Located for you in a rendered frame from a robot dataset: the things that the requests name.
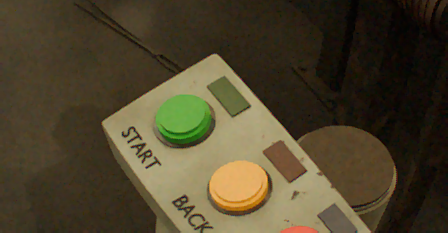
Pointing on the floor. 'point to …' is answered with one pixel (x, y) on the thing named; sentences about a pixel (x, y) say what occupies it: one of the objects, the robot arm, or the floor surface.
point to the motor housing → (387, 51)
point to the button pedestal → (166, 209)
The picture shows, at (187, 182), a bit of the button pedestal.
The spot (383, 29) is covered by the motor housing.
